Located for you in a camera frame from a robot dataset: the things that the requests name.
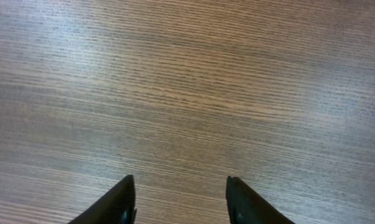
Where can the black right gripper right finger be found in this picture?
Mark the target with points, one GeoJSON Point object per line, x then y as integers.
{"type": "Point", "coordinates": [246, 206]}

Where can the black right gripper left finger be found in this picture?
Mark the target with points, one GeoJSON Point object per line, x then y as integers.
{"type": "Point", "coordinates": [117, 206]}

